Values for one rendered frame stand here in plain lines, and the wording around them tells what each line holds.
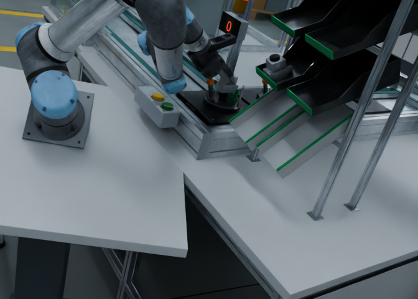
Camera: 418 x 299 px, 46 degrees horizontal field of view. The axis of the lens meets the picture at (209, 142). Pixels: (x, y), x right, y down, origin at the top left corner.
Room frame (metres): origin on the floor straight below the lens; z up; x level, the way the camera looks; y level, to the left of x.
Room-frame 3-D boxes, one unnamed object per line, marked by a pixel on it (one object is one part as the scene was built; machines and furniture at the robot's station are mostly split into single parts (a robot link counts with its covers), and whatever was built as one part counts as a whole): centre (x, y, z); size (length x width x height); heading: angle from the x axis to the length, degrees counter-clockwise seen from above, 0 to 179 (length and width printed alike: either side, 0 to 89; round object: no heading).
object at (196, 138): (1.76, 0.29, 0.91); 0.89 x 0.06 x 0.11; 40
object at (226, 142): (1.95, -0.38, 0.91); 1.24 x 0.33 x 0.10; 130
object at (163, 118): (1.57, 0.21, 0.93); 0.21 x 0.07 x 0.06; 40
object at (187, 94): (1.65, -0.01, 0.96); 0.24 x 0.24 x 0.02; 40
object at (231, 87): (1.65, -0.01, 1.06); 0.08 x 0.04 x 0.07; 130
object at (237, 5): (1.87, 0.02, 1.29); 0.05 x 0.05 x 0.05
